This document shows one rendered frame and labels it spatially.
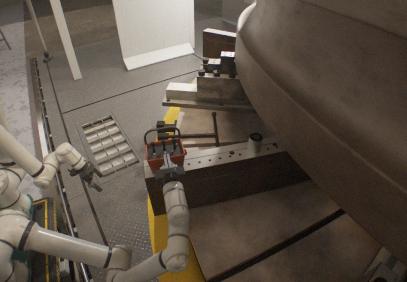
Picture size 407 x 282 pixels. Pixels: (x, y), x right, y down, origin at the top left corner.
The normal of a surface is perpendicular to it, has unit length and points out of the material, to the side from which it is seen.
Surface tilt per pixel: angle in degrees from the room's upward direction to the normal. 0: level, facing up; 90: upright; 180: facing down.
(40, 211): 0
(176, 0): 90
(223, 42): 90
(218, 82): 90
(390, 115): 77
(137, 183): 0
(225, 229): 0
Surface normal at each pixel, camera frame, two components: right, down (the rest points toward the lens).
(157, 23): 0.56, 0.52
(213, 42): -0.51, 0.55
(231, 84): -0.14, 0.63
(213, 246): 0.00, -0.77
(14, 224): 0.52, -0.68
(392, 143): -0.68, -0.27
